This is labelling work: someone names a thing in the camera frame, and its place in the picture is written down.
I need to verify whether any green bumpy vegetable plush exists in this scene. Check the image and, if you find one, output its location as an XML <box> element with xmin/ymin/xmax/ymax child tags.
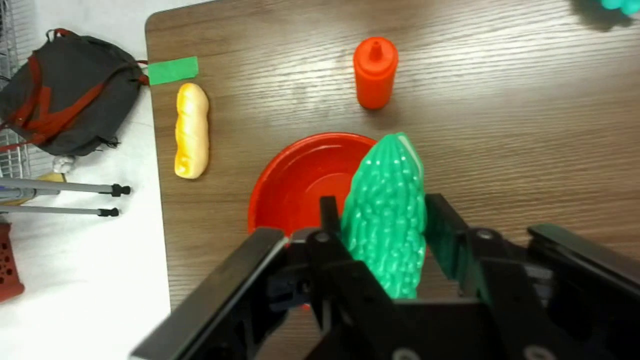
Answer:
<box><xmin>341</xmin><ymin>132</ymin><xmax>428</xmax><ymax>300</ymax></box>

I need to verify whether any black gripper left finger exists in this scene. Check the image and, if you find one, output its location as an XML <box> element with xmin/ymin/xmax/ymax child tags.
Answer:
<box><xmin>265</xmin><ymin>196</ymin><xmax>395</xmax><ymax>360</ymax></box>

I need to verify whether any green tape strip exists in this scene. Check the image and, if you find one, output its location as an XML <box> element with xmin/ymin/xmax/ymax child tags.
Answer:
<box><xmin>147</xmin><ymin>55</ymin><xmax>200</xmax><ymax>85</ymax></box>

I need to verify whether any orange ketchup bottle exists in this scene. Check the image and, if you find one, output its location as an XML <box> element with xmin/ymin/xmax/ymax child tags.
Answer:
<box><xmin>351</xmin><ymin>35</ymin><xmax>399</xmax><ymax>110</ymax></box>

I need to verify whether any yellow bread plush toy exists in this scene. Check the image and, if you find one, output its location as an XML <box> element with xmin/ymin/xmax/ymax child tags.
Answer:
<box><xmin>174</xmin><ymin>81</ymin><xmax>209</xmax><ymax>180</ymax></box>

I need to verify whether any red plastic bowl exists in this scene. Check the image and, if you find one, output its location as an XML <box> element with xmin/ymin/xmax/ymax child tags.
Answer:
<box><xmin>247</xmin><ymin>132</ymin><xmax>373</xmax><ymax>233</ymax></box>

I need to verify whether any grey red backpack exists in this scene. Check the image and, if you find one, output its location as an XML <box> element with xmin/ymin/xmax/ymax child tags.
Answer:
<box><xmin>0</xmin><ymin>28</ymin><xmax>147</xmax><ymax>155</ymax></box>

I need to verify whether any teal leafy plush toy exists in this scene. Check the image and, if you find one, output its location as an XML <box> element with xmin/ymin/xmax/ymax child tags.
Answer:
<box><xmin>599</xmin><ymin>0</ymin><xmax>640</xmax><ymax>15</ymax></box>

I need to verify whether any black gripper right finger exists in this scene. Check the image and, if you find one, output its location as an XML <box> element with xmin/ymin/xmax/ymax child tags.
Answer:
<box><xmin>425</xmin><ymin>194</ymin><xmax>552</xmax><ymax>314</ymax></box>

